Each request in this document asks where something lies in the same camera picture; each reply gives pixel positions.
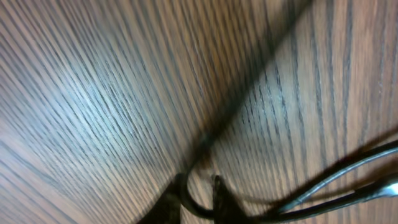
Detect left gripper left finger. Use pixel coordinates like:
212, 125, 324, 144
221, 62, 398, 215
137, 174, 183, 224

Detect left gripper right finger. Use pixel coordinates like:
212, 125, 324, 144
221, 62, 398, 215
213, 175, 252, 224

